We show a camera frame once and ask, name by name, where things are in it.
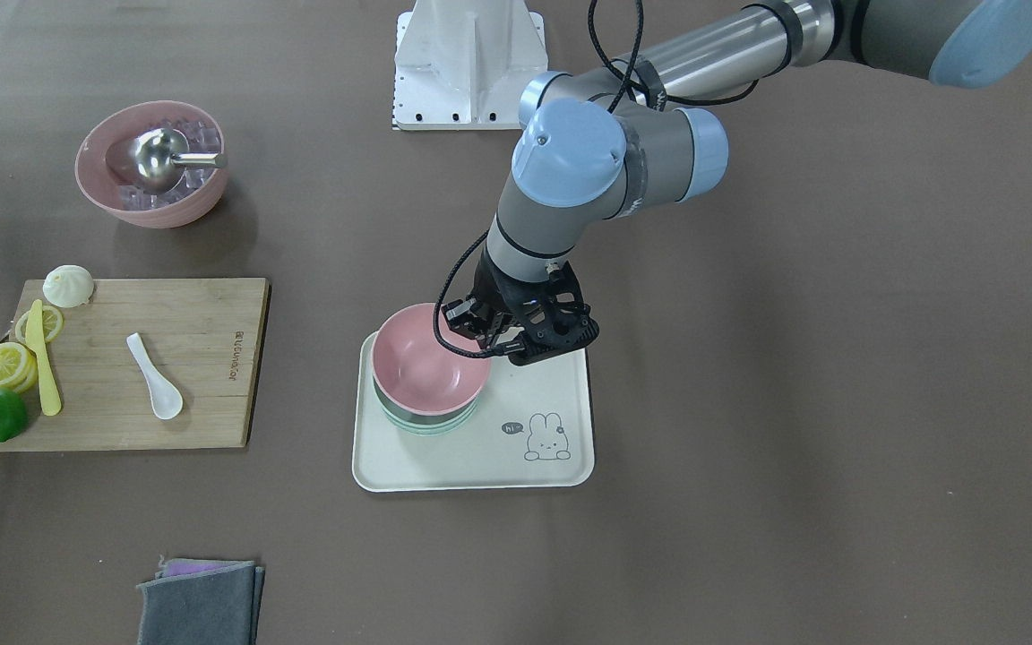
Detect grey folded cloth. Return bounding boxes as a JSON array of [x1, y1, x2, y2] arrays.
[[138, 558, 266, 644]]

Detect beige rabbit tray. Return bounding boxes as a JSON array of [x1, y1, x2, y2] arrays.
[[351, 334, 596, 493]]

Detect lemon slice upper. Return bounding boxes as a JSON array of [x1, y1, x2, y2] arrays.
[[0, 341, 38, 393]]

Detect white ceramic spoon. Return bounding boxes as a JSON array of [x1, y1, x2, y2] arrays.
[[126, 333, 184, 420]]

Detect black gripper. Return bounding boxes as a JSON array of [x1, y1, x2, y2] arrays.
[[441, 252, 599, 366]]

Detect large pink bowl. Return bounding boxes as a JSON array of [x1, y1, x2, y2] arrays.
[[74, 99, 229, 228]]

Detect lemon slice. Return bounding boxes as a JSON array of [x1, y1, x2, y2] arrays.
[[13, 305, 65, 344], [0, 341, 38, 393]]

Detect yellow plastic knife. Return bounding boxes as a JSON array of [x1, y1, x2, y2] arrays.
[[24, 299, 63, 417]]

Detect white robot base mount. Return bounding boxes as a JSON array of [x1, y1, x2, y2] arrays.
[[392, 1, 548, 132]]

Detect green stacked bowls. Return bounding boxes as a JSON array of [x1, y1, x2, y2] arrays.
[[374, 383, 478, 436]]

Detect bamboo cutting board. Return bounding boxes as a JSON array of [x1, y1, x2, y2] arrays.
[[0, 278, 271, 452]]

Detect small pink bowl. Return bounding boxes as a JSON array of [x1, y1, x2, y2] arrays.
[[370, 303, 491, 417]]

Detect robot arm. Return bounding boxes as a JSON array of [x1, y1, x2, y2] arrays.
[[430, 1, 1032, 365]]

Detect lemon slice lower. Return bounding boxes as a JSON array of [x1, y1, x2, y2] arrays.
[[13, 305, 65, 344]]

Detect metal ice scoop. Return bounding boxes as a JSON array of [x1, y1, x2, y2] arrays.
[[104, 128, 227, 194]]

